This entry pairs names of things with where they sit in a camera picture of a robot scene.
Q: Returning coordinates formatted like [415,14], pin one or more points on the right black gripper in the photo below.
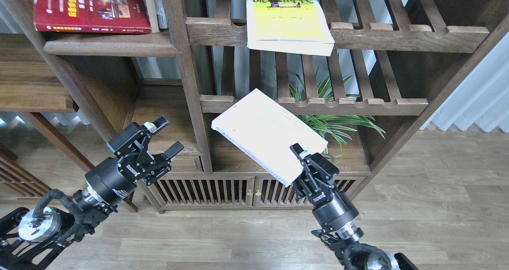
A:
[333,209]

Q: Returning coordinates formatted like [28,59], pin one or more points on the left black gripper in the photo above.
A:
[115,178]

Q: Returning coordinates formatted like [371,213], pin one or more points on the white purple book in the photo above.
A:
[265,131]

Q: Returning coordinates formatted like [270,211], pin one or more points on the red cover book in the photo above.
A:
[91,16]

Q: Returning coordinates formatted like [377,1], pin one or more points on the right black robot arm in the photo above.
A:
[354,255]

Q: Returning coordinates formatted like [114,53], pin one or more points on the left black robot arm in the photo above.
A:
[32,239]

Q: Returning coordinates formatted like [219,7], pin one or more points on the small wooden drawer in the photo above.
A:
[184,163]

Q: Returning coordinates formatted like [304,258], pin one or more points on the right slatted cabinet door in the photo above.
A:
[270,193]

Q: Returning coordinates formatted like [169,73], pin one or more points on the slatted cabinet door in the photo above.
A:
[270,193]
[173,193]

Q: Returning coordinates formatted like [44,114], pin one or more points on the left slatted cabinet door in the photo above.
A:
[173,193]

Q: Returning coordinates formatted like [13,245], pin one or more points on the spider plant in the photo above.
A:
[335,125]

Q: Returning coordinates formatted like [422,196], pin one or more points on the white upright book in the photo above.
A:
[161,17]

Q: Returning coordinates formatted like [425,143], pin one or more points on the dark wooden bookshelf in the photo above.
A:
[404,70]

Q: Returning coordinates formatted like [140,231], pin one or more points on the yellow cover book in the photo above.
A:
[288,26]

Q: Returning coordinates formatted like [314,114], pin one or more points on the brown upright book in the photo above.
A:
[151,11]

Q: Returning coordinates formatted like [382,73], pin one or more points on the white curtain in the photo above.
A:
[482,98]

